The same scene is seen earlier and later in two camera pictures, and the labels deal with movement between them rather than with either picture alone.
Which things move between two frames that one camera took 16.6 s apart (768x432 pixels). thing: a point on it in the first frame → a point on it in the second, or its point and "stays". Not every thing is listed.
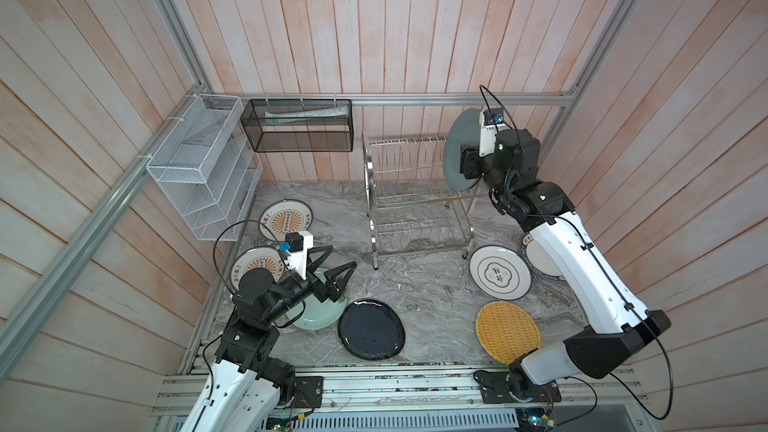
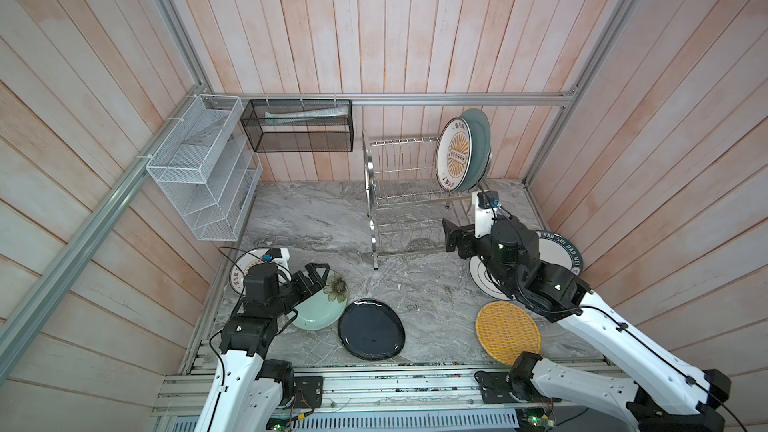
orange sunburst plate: (284, 216) → (454, 154)
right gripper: (469, 161) → (467, 236)
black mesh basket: (299, 125) stays
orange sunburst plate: (258, 258) stays
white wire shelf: (210, 167) stays
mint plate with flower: (319, 311) stays
